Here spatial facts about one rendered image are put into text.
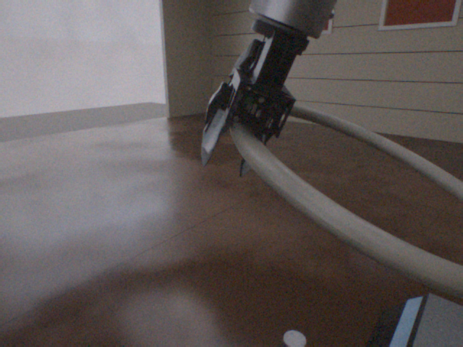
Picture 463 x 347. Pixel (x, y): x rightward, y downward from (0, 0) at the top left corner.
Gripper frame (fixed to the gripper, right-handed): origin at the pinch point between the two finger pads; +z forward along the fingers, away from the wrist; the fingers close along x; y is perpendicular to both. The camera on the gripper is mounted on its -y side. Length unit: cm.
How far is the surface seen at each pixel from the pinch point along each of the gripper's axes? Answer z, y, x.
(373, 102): 50, -545, 361
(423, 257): -7.2, 22.5, 15.6
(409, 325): 24, 3, 51
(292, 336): 96, -42, 69
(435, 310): 21, 0, 57
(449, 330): 20, 5, 56
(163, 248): 151, -136, 12
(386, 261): -5.5, 22.2, 12.8
